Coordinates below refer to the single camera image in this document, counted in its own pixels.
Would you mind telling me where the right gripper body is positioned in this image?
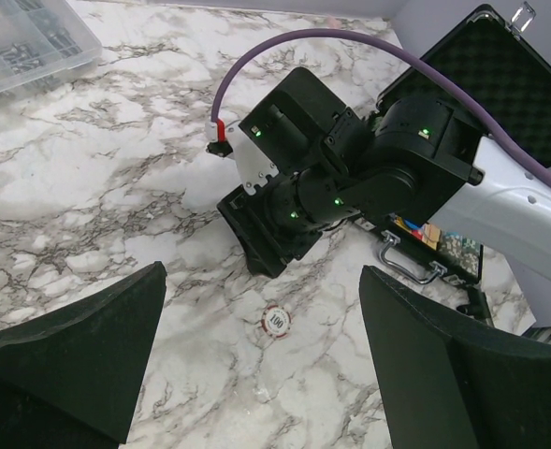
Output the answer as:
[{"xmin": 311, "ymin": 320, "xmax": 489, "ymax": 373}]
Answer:
[{"xmin": 217, "ymin": 67, "xmax": 370, "ymax": 279}]

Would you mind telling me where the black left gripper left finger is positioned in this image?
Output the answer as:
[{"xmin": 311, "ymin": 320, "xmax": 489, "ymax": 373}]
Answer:
[{"xmin": 0, "ymin": 262, "xmax": 167, "ymax": 444}]

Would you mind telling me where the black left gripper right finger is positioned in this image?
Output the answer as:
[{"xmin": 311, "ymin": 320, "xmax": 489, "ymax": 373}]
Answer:
[{"xmin": 359, "ymin": 266, "xmax": 551, "ymax": 448}]

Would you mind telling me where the blue small blind button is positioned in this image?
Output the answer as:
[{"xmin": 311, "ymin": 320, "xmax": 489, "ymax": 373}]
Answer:
[{"xmin": 394, "ymin": 217, "xmax": 424, "ymax": 237}]

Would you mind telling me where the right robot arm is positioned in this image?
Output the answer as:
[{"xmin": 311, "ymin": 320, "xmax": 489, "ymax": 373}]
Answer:
[{"xmin": 208, "ymin": 68, "xmax": 551, "ymax": 280}]

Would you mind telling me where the black poker chip case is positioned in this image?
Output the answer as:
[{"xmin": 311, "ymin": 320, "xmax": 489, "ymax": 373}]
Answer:
[{"xmin": 379, "ymin": 3, "xmax": 551, "ymax": 281}]

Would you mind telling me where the clear plastic organizer box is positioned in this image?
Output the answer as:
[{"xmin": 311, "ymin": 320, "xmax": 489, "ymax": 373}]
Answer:
[{"xmin": 0, "ymin": 1, "xmax": 102, "ymax": 108}]

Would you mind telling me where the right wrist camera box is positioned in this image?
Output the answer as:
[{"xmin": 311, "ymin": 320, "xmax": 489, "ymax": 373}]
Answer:
[{"xmin": 205, "ymin": 120, "xmax": 279, "ymax": 196}]

